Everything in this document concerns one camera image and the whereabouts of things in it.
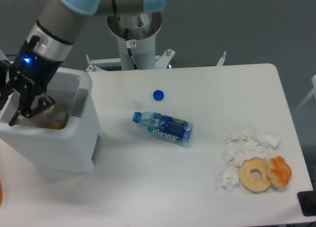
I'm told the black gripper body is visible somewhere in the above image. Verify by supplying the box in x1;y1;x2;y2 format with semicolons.
0;40;56;118

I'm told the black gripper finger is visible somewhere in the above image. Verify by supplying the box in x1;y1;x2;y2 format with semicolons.
9;85;27;126
0;89;12;110

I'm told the clear plastic bottle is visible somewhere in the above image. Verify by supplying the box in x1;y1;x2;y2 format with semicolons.
45;110;69;126

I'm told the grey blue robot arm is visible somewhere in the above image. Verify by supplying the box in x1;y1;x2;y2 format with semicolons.
0;0;166;126

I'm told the orange item in trash can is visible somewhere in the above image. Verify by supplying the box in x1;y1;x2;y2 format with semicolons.
47;124;65;130

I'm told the white trash can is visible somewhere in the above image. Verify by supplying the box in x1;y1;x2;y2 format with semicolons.
0;68;102;173

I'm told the white bottle cap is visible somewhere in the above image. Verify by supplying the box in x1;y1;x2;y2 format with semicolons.
130;101;140;110

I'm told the blue bottle cap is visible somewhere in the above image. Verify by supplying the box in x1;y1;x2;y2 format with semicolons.
153;90;164;101

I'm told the blue label plastic bottle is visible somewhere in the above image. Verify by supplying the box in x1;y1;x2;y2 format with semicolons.
132;112;194;147

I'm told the orange object at left edge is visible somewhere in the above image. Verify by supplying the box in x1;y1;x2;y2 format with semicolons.
0;181;3;206

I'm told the small crumpled white tissue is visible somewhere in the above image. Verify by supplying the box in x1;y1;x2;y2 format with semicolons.
220;167;239;193

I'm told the large crumpled white tissue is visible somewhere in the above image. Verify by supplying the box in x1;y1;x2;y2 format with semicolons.
224;130;281;167

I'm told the orange glazed pastry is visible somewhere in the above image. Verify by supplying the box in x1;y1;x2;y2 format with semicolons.
266;156;292;189

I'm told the black device at edge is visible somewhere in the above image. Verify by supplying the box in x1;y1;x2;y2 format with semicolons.
297;190;316;217

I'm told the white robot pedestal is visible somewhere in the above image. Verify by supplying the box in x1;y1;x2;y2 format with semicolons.
86;11;175;72

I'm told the ring donut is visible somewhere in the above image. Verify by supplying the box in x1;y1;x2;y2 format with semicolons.
238;158;271;193

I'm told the white frame at right edge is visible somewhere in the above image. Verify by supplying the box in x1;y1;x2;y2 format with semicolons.
293;75;316;121

